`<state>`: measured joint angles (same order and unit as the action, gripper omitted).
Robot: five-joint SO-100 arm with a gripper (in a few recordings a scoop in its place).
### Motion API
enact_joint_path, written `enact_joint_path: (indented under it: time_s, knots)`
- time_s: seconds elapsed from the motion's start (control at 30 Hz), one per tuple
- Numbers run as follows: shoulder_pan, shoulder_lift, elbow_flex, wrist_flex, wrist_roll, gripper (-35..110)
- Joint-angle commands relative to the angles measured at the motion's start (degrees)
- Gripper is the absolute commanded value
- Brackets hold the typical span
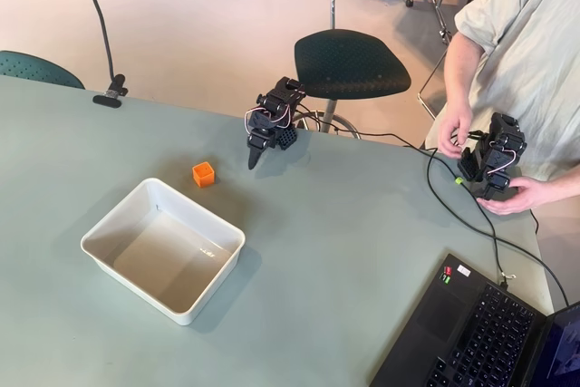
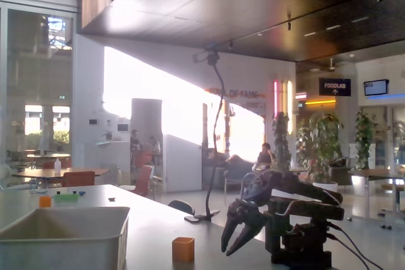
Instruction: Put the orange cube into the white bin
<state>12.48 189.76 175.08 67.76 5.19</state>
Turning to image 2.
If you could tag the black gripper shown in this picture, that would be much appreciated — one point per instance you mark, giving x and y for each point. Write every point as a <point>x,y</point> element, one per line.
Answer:
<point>244,218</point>

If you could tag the orange cube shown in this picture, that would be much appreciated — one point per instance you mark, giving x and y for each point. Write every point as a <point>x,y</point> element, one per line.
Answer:
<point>183,250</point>

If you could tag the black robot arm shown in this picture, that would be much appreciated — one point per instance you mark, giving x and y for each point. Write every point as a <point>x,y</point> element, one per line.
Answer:
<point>303,187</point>

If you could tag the green block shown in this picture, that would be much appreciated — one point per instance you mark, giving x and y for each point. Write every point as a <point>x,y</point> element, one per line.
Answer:
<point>66,197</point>

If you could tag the white plastic bin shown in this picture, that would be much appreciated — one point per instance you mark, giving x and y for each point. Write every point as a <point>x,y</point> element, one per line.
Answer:
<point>63,248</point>

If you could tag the small orange block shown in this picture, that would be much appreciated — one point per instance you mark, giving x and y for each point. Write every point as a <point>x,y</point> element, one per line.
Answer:
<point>45,202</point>

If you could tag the dark green perforated chair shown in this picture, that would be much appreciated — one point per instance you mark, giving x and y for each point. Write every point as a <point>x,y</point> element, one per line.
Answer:
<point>181,206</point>

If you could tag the dark sofa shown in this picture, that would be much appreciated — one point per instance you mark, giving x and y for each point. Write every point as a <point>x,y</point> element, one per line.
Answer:
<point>215,169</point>

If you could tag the seated person in dark shirt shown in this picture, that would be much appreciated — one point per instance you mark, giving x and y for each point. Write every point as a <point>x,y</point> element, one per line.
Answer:
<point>265,156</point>

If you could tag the white partition panel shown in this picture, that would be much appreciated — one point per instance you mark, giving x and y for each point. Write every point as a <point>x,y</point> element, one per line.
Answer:
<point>183,165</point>

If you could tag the tall narrow green plant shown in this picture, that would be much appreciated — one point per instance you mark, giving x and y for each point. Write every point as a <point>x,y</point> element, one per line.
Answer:
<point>281,140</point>

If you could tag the orange chair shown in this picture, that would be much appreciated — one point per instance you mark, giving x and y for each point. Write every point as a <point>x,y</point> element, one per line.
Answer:
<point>78,179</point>
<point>142,181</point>
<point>49,164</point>

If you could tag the large leafy green plant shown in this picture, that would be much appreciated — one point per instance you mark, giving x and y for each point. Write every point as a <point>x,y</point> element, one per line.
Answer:
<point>319,146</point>

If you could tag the person in light shirt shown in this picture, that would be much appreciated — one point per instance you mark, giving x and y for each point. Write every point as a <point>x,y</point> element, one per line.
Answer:
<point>155,146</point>

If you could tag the white light tube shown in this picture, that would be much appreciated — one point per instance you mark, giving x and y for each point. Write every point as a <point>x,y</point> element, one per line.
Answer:
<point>290,107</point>

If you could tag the pink neon tube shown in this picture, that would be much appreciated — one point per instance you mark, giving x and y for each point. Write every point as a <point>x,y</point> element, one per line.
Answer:
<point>275,99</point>

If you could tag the wooden table with metal legs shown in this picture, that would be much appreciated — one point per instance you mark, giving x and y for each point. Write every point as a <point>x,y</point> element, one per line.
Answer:
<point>376,173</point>

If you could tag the yellow light strip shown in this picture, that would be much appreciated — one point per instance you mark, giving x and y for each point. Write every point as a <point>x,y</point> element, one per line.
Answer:
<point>320,102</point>

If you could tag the slim leafy green plant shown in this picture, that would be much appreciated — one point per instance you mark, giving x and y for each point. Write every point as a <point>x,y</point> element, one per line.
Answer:
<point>364,137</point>

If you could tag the small potted plant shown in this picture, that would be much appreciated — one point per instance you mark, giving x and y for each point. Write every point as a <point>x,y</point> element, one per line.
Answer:
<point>108,135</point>

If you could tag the black foodlab sign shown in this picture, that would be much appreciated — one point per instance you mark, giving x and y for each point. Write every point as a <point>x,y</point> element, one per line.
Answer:
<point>334,87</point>

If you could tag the clear plastic bottle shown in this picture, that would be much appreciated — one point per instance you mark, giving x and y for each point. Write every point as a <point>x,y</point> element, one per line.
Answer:
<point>57,166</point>

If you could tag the grey metal frame chair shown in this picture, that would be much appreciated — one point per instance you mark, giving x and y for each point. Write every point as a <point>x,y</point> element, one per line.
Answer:
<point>232,181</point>

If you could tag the black gooseneck clamp mount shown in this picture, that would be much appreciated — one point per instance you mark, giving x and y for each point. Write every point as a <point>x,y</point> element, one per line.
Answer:
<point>211,184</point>

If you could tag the wall monitor screen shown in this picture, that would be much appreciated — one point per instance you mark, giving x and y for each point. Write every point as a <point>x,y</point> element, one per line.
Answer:
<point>376,87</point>

